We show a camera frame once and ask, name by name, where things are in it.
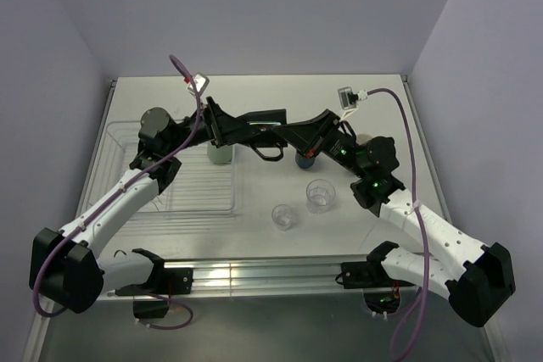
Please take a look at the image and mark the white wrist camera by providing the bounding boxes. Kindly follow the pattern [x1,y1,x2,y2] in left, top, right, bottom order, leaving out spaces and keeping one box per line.
[338,86,368,121]
[184,73,210,97]

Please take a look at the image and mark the small clear glass cup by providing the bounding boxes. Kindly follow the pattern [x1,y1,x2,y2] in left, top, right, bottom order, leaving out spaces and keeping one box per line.
[271,204,298,231]

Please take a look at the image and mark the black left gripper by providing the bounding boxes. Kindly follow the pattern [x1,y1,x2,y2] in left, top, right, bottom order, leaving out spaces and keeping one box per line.
[165,97,260,154]

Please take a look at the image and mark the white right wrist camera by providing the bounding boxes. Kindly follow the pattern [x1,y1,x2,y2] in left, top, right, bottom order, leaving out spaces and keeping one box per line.
[338,86,368,121]

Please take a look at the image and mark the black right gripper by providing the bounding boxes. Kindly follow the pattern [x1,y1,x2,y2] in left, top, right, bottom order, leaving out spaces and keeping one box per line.
[273,109,368,178]

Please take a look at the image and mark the large clear glass cup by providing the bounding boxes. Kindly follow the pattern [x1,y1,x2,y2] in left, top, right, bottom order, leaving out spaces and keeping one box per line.
[305,179,336,214]

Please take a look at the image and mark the aluminium rail frame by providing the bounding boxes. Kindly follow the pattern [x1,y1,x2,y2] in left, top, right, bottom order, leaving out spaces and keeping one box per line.
[42,258,510,362]

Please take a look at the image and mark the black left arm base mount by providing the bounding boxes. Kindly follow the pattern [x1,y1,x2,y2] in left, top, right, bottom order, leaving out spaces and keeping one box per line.
[115,267,194,331]

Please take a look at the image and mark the dark green mug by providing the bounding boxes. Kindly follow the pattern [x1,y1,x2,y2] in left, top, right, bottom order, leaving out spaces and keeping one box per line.
[356,133,372,145]

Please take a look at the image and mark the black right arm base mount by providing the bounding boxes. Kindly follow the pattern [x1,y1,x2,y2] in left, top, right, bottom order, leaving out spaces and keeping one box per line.
[335,261,413,290]

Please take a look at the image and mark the clear wire dish rack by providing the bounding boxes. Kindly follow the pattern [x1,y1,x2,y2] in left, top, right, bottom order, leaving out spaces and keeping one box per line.
[81,120,235,219]

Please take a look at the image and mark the light green plastic cup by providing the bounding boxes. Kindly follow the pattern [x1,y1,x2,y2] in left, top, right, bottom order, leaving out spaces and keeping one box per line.
[207,143,233,165]

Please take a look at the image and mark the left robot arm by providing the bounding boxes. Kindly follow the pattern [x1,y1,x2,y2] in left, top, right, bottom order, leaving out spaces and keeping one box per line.
[29,98,287,318]

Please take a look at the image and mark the black mug cream interior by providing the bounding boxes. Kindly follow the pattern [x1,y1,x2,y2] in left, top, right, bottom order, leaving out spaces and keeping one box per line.
[245,120,286,162]

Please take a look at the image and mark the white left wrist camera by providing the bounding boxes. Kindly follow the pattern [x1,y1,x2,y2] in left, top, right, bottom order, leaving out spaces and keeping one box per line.
[184,73,210,97]

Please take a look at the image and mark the dark blue mug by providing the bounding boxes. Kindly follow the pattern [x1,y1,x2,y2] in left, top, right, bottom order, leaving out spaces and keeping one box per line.
[295,153,316,170]

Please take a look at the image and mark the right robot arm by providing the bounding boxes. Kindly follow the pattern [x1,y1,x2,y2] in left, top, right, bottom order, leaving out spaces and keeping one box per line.
[271,110,516,327]

